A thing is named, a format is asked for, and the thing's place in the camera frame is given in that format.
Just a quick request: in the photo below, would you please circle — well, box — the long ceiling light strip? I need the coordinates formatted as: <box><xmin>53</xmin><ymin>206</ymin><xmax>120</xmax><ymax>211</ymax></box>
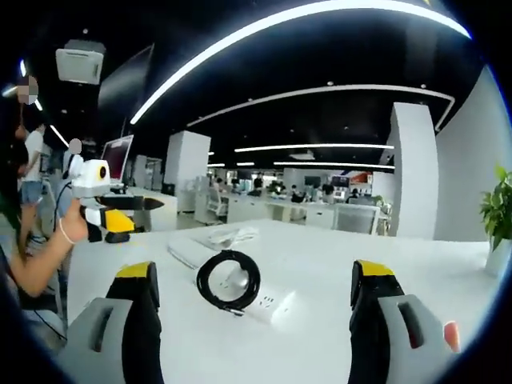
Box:
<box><xmin>130</xmin><ymin>0</ymin><xmax>473</xmax><ymax>126</ymax></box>

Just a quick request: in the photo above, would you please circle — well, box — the white desk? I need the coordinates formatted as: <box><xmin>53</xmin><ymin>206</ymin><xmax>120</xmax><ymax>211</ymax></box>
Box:
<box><xmin>66</xmin><ymin>218</ymin><xmax>497</xmax><ymax>384</ymax></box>

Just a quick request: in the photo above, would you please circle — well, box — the person's left hand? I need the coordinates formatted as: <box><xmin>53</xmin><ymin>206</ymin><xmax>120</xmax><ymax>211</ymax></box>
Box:
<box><xmin>58</xmin><ymin>198</ymin><xmax>92</xmax><ymax>245</ymax></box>

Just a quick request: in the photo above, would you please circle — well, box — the white power strip cable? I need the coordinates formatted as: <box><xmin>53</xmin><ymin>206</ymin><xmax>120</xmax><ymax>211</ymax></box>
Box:
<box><xmin>206</xmin><ymin>226</ymin><xmax>260</xmax><ymax>246</ymax></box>

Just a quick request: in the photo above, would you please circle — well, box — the white mesh office chair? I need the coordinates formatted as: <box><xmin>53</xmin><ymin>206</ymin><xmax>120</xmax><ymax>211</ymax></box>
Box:
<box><xmin>334</xmin><ymin>203</ymin><xmax>382</xmax><ymax>235</ymax></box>

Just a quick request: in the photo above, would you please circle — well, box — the person's right hand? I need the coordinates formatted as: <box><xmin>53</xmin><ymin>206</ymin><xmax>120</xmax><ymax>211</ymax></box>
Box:
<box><xmin>442</xmin><ymin>320</ymin><xmax>462</xmax><ymax>354</ymax></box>

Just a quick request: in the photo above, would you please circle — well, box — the white power strip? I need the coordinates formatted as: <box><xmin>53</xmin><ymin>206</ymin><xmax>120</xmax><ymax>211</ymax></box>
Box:
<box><xmin>166</xmin><ymin>234</ymin><xmax>298</xmax><ymax>326</ymax></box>

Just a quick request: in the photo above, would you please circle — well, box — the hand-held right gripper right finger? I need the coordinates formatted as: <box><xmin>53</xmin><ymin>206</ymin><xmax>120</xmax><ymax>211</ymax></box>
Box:
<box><xmin>349</xmin><ymin>258</ymin><xmax>461</xmax><ymax>384</ymax></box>

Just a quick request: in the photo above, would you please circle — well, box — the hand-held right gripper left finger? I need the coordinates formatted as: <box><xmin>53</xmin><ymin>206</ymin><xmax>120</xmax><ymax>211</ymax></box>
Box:
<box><xmin>55</xmin><ymin>261</ymin><xmax>163</xmax><ymax>384</ymax></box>

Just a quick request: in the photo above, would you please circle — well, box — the potted green plant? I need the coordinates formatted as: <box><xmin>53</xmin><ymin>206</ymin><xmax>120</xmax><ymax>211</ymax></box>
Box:
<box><xmin>478</xmin><ymin>163</ymin><xmax>512</xmax><ymax>279</ymax></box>

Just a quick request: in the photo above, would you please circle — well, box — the black charger cable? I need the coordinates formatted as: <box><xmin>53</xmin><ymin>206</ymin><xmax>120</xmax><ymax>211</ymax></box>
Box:
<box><xmin>195</xmin><ymin>249</ymin><xmax>262</xmax><ymax>317</ymax></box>

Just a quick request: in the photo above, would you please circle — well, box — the white wrist band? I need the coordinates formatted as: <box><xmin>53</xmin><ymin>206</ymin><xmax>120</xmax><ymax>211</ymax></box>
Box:
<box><xmin>58</xmin><ymin>217</ymin><xmax>77</xmax><ymax>246</ymax></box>

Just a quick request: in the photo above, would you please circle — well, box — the person's dark hair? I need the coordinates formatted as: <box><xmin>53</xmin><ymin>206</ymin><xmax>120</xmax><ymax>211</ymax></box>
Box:
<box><xmin>0</xmin><ymin>131</ymin><xmax>26</xmax><ymax>231</ymax></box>

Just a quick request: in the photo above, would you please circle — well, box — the ceiling air conditioner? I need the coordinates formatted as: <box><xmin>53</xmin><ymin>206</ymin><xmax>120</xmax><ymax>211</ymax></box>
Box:
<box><xmin>54</xmin><ymin>38</ymin><xmax>107</xmax><ymax>86</ymax></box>

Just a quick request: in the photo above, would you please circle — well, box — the computer monitor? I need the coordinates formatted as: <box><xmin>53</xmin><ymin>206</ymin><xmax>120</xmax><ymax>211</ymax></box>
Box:
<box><xmin>99</xmin><ymin>134</ymin><xmax>135</xmax><ymax>184</ymax></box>

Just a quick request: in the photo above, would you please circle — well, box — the row of white office desks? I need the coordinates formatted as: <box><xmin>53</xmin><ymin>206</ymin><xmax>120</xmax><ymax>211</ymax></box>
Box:
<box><xmin>223</xmin><ymin>195</ymin><xmax>337</xmax><ymax>229</ymax></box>

